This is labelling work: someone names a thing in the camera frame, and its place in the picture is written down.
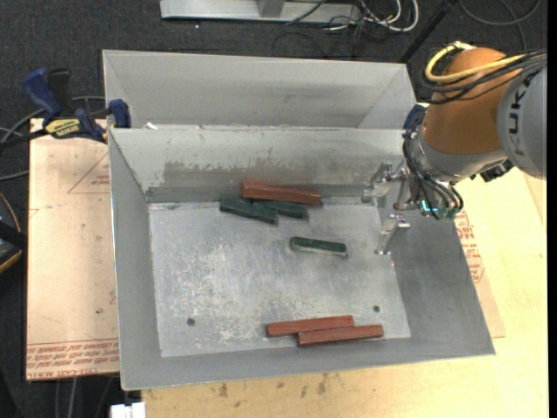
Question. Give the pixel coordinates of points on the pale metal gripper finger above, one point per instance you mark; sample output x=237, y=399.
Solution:
x=390, y=232
x=379, y=184

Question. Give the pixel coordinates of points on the dark green flat block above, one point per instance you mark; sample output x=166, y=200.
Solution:
x=290, y=209
x=243, y=209
x=320, y=247

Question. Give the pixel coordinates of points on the red-brown flat block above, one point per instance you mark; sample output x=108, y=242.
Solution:
x=304, y=325
x=282, y=193
x=341, y=335

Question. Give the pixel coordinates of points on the grey metal bin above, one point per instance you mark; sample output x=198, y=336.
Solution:
x=270, y=277

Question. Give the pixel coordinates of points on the brown cardboard board red print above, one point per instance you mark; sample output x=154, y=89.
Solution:
x=71, y=251

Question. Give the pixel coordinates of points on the black cylinder on white bracket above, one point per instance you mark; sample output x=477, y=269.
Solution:
x=495, y=171

